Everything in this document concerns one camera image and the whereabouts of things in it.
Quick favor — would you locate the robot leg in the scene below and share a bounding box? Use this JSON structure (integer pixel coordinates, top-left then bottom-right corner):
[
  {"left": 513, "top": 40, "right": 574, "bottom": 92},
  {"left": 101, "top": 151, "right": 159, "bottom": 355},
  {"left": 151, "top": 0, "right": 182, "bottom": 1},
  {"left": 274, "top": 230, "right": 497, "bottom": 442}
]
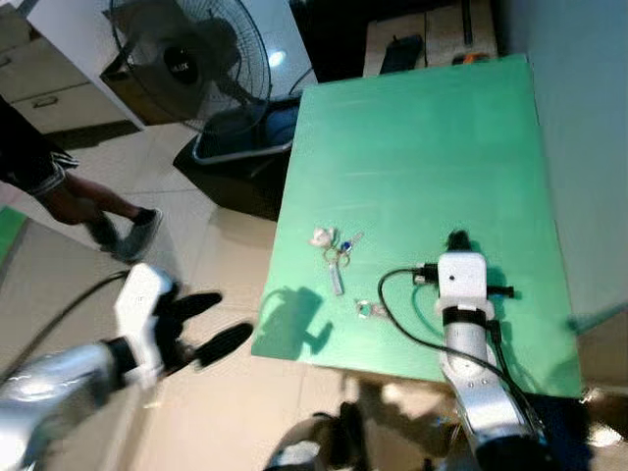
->
[{"left": 263, "top": 400, "right": 370, "bottom": 471}]

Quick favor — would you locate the white drawer cabinet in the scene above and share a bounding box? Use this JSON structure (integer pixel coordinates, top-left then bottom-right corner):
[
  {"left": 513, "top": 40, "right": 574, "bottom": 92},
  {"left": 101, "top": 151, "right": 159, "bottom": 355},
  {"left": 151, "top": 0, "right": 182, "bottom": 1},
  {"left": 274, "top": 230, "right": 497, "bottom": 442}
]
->
[{"left": 0, "top": 0, "right": 150, "bottom": 134}]

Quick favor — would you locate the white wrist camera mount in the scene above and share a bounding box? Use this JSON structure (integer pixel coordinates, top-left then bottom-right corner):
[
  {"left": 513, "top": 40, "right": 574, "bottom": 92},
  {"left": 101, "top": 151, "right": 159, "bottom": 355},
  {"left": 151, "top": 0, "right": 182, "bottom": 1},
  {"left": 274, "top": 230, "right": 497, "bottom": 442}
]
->
[
  {"left": 437, "top": 251, "right": 491, "bottom": 311},
  {"left": 114, "top": 262, "right": 179, "bottom": 360}
]

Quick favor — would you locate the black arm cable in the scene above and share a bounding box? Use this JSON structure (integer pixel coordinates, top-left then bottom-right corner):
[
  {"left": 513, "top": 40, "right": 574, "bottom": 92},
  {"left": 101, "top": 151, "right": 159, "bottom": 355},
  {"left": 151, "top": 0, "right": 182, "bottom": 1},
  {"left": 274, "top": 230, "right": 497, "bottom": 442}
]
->
[
  {"left": 0, "top": 270, "right": 131, "bottom": 384},
  {"left": 377, "top": 263, "right": 536, "bottom": 433}
]

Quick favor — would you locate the keyring with pale charm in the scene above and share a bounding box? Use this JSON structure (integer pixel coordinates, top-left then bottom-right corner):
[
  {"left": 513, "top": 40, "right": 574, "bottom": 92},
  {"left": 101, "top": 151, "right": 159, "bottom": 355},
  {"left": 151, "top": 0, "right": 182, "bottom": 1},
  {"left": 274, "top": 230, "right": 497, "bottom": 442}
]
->
[{"left": 310, "top": 226, "right": 365, "bottom": 268}]

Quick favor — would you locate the small silver key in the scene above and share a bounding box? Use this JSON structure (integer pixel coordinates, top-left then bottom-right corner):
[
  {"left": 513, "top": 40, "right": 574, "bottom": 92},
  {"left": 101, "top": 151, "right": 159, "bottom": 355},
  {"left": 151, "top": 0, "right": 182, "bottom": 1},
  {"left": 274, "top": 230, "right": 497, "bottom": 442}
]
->
[{"left": 354, "top": 299, "right": 390, "bottom": 321}]

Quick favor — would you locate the green floor mat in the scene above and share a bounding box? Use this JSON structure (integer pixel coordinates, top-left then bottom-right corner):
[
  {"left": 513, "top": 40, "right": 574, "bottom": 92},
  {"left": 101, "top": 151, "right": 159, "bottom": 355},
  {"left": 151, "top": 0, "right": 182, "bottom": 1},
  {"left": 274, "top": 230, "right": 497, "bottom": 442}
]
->
[{"left": 0, "top": 207, "right": 29, "bottom": 266}]

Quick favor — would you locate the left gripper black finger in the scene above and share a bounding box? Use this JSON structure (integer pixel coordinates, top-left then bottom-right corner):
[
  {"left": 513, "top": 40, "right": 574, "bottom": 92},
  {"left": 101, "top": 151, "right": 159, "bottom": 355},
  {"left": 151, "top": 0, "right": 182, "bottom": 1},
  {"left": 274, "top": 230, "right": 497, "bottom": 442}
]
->
[
  {"left": 174, "top": 290, "right": 225, "bottom": 322},
  {"left": 192, "top": 321, "right": 255, "bottom": 371}
]

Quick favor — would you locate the black flat device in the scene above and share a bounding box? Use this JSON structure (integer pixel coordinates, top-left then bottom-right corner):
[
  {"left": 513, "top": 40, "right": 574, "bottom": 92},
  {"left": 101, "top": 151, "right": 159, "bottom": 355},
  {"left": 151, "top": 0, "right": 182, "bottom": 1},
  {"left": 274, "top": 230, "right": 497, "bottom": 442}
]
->
[{"left": 380, "top": 34, "right": 426, "bottom": 76}]

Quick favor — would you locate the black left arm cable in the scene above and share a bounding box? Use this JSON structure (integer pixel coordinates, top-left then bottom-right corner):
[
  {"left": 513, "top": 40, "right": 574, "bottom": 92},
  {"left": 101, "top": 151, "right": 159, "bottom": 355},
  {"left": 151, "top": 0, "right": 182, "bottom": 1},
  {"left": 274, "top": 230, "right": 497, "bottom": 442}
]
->
[{"left": 0, "top": 270, "right": 131, "bottom": 384}]

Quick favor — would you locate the person in dark shorts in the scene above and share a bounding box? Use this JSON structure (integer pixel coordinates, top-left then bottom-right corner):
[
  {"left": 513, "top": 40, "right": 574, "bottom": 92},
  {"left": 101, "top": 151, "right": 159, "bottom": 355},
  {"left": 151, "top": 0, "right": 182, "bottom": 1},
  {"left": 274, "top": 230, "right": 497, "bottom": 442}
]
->
[{"left": 0, "top": 98, "right": 166, "bottom": 265}]

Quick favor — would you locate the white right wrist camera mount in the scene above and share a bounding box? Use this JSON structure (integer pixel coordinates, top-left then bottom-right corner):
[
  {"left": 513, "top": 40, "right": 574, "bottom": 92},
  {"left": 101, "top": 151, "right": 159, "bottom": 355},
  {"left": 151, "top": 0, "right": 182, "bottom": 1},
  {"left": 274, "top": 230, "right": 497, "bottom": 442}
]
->
[{"left": 437, "top": 251, "right": 491, "bottom": 311}]

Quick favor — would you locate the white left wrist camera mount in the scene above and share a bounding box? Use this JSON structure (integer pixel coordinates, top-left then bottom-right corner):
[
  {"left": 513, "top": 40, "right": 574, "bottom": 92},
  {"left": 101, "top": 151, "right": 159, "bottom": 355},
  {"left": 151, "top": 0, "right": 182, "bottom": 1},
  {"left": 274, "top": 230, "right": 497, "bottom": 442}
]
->
[{"left": 114, "top": 262, "right": 179, "bottom": 360}]

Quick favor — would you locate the light wooden cabinet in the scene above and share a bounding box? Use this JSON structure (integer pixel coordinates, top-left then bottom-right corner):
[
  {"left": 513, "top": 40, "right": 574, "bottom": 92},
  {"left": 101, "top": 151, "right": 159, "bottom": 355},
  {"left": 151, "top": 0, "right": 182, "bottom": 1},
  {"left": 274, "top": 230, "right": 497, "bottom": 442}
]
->
[{"left": 362, "top": 0, "right": 498, "bottom": 77}]

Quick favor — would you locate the black box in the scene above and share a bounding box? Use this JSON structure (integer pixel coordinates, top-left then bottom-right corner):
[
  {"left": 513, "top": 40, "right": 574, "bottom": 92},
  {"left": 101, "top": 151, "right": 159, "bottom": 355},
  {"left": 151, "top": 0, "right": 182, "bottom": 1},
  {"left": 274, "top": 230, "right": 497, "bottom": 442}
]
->
[{"left": 173, "top": 96, "right": 301, "bottom": 223}]

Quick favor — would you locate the black standing fan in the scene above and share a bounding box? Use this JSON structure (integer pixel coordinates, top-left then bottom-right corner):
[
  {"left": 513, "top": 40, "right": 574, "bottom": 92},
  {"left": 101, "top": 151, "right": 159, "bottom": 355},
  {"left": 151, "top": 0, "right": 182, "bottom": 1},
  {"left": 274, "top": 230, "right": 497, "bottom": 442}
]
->
[{"left": 103, "top": 0, "right": 274, "bottom": 136}]

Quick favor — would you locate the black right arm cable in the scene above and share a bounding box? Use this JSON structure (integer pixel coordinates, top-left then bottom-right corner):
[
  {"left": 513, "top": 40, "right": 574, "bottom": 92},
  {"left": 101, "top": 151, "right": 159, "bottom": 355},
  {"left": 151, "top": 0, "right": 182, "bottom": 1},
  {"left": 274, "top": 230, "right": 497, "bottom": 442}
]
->
[{"left": 377, "top": 263, "right": 536, "bottom": 433}]

